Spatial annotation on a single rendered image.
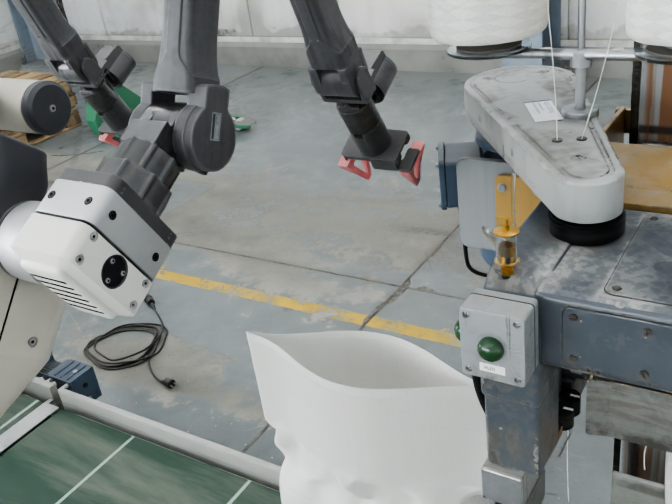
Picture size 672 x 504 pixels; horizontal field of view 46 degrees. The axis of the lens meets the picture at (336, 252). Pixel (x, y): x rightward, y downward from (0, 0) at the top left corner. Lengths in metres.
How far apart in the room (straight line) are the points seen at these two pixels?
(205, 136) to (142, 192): 0.10
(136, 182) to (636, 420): 0.72
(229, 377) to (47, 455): 0.96
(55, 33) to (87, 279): 0.81
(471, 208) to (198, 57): 0.59
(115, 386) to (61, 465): 0.97
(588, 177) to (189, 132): 0.46
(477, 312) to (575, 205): 0.18
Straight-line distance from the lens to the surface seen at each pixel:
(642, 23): 1.04
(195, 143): 0.89
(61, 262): 0.80
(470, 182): 1.31
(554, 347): 0.92
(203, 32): 0.93
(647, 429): 1.15
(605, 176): 0.96
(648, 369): 0.90
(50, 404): 2.62
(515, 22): 1.09
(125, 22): 8.85
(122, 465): 2.28
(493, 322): 0.86
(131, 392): 3.21
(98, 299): 0.84
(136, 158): 0.87
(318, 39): 1.15
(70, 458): 2.37
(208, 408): 3.01
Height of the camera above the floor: 1.79
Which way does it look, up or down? 27 degrees down
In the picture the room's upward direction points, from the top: 8 degrees counter-clockwise
